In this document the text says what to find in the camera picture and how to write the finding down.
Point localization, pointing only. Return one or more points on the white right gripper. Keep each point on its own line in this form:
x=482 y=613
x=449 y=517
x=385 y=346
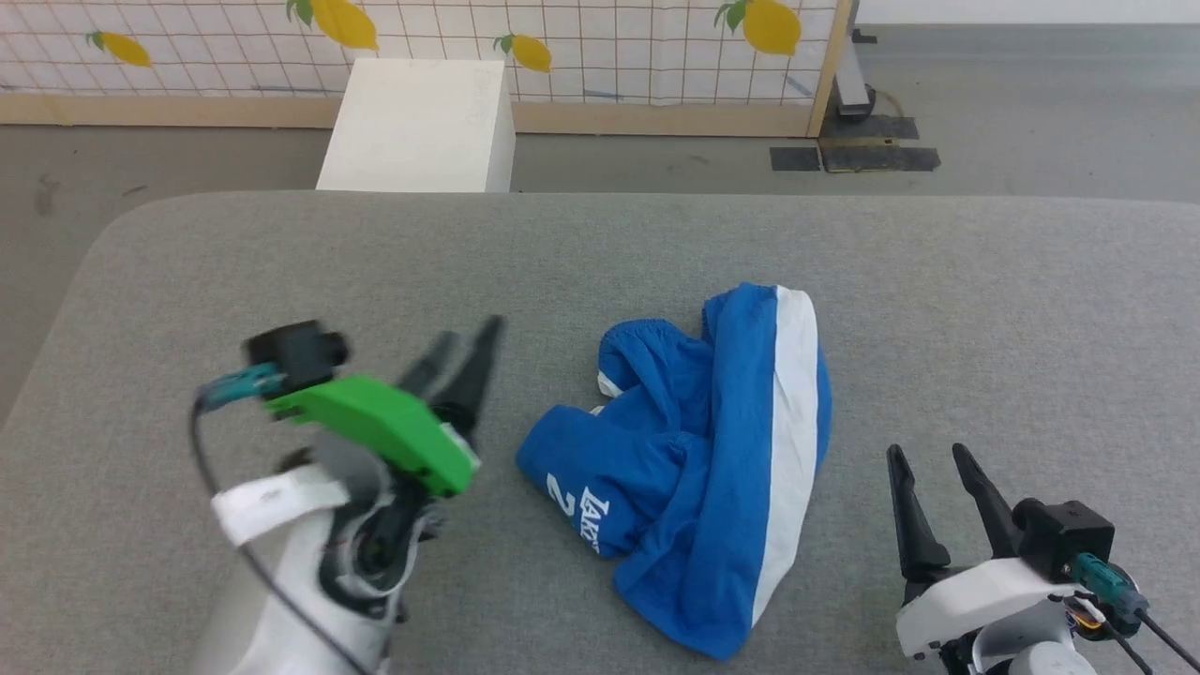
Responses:
x=975 y=595

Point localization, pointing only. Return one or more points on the blue white basketball shorts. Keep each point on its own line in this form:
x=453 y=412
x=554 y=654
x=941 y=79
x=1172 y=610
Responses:
x=722 y=450

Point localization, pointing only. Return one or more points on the white box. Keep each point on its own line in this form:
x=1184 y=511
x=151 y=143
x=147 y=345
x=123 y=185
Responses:
x=417 y=127

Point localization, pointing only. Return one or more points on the grey fabric sofa seat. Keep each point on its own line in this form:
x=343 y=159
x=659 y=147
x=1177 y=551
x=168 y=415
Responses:
x=984 y=309

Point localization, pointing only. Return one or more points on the large black floor mat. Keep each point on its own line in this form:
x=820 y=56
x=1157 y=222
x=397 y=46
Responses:
x=879 y=155

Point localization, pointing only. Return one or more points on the grey metal stand foot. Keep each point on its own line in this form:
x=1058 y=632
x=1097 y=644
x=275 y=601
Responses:
x=851 y=80

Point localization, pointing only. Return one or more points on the small black floor mat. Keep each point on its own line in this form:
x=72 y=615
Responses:
x=795 y=158

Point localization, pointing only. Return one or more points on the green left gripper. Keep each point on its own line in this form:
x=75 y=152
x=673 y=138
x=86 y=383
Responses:
x=384 y=427

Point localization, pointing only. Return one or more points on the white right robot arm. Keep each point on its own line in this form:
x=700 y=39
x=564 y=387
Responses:
x=1027 y=652

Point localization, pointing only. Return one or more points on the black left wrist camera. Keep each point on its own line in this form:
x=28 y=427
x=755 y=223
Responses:
x=298 y=354

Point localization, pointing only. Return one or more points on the lemon print grid partition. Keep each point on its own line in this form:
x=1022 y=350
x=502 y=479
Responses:
x=600 y=56

